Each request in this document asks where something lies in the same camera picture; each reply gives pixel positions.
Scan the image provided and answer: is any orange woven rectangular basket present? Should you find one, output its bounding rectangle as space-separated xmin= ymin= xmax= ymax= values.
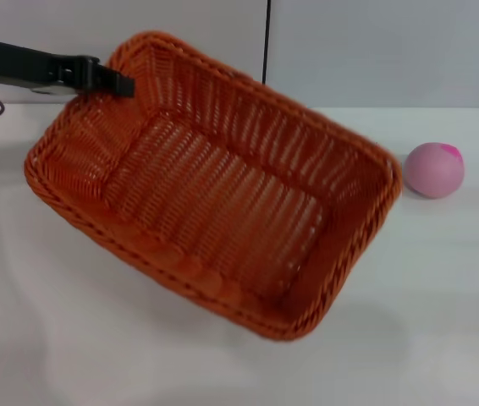
xmin=23 ymin=30 xmax=405 ymax=342

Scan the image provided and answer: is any pink toy peach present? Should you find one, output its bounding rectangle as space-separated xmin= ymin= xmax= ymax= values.
xmin=404 ymin=142 xmax=465 ymax=200

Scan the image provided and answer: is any black vertical wall strip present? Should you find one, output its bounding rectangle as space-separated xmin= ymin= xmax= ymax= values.
xmin=261 ymin=0 xmax=273 ymax=85

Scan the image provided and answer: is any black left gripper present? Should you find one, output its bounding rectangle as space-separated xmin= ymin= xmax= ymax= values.
xmin=0 ymin=37 xmax=136 ymax=99

